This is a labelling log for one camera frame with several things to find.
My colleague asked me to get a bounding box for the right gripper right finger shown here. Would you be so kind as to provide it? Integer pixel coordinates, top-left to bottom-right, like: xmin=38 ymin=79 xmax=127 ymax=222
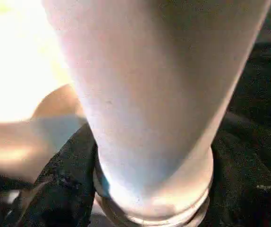
xmin=199 ymin=124 xmax=271 ymax=227

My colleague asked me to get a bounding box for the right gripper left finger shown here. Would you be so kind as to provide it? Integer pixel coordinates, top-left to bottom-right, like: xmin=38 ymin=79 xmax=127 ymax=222
xmin=10 ymin=122 xmax=99 ymax=227

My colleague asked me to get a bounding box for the white plastic table top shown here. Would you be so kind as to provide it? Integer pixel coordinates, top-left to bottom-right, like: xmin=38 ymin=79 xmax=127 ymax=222
xmin=0 ymin=0 xmax=99 ymax=186

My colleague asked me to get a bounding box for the white plastic table leg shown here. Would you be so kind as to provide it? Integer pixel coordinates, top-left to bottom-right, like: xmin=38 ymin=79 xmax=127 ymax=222
xmin=41 ymin=0 xmax=271 ymax=227

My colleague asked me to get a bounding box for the black work mat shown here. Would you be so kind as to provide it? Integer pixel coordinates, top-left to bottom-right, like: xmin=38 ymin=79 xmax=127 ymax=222
xmin=0 ymin=0 xmax=271 ymax=227

